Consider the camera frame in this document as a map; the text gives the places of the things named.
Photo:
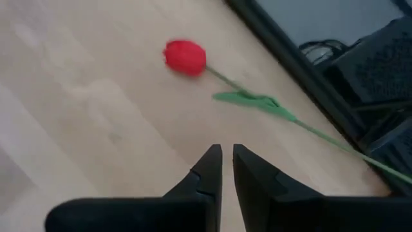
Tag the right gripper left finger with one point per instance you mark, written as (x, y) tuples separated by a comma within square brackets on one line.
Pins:
[(193, 209)]

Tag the black mesh computer case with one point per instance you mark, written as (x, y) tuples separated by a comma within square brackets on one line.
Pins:
[(376, 64)]

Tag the black metal table frame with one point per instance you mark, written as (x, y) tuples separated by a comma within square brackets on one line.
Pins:
[(289, 58)]

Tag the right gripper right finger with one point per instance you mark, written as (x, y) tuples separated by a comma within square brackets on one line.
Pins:
[(273, 206)]

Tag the red artificial tulip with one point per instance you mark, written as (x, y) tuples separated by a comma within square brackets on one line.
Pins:
[(185, 58)]

